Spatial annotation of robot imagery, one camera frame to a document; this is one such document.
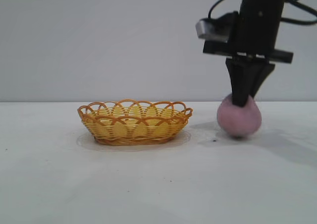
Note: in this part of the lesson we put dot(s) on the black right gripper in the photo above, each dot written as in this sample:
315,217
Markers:
260,23

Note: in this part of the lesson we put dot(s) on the pink round bun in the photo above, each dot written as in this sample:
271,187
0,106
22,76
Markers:
237,121

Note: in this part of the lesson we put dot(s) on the yellow woven wicker basket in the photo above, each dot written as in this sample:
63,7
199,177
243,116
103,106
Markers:
135,129

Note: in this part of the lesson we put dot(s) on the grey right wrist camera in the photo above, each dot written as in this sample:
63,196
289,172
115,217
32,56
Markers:
206,29

